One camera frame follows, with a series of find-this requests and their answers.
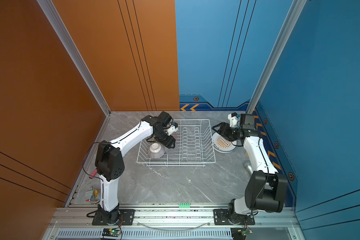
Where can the right circuit board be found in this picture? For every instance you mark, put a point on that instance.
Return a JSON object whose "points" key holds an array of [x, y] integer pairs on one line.
{"points": [[239, 234]]}

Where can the red handled screwdriver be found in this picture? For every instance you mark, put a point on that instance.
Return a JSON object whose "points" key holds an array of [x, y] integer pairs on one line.
{"points": [[93, 174]]}

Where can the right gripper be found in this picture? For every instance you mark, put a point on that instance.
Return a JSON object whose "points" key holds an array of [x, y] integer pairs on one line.
{"points": [[224, 133]]}

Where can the green terminal connector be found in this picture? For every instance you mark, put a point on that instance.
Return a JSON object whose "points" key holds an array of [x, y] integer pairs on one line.
{"points": [[184, 205]]}

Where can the left circuit board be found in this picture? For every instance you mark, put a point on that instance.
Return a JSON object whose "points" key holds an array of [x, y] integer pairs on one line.
{"points": [[111, 234]]}

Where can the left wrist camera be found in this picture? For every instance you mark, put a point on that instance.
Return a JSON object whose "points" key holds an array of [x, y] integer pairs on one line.
{"points": [[172, 128]]}

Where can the white ribbed bowl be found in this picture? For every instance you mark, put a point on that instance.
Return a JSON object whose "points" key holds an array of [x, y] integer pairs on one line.
{"points": [[156, 150]]}

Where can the silver microphone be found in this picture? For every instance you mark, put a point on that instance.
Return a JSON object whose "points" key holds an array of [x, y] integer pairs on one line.
{"points": [[248, 167]]}

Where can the aluminium front rail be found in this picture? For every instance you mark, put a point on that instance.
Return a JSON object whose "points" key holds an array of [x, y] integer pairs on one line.
{"points": [[170, 217]]}

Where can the white wire dish rack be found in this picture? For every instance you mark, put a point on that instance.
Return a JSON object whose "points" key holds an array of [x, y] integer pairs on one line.
{"points": [[193, 149]]}

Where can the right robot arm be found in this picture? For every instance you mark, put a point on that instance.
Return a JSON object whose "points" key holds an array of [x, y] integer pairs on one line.
{"points": [[267, 189]]}

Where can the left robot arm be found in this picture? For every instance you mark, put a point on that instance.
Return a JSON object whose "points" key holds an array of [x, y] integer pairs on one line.
{"points": [[110, 164]]}

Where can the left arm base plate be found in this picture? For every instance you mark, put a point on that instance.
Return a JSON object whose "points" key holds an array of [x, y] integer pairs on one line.
{"points": [[123, 217]]}

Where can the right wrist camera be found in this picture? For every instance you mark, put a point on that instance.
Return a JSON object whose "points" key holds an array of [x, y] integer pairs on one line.
{"points": [[233, 119]]}

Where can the circuit board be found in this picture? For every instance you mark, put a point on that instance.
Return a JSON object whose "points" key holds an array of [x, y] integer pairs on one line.
{"points": [[239, 234], [111, 234]]}

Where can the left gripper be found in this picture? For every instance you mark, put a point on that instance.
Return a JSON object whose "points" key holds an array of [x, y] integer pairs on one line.
{"points": [[170, 142]]}

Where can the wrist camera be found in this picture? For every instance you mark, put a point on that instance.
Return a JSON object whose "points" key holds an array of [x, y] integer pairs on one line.
{"points": [[172, 128], [233, 119]]}

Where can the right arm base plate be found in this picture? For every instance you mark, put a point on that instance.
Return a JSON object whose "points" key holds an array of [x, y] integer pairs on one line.
{"points": [[223, 217]]}

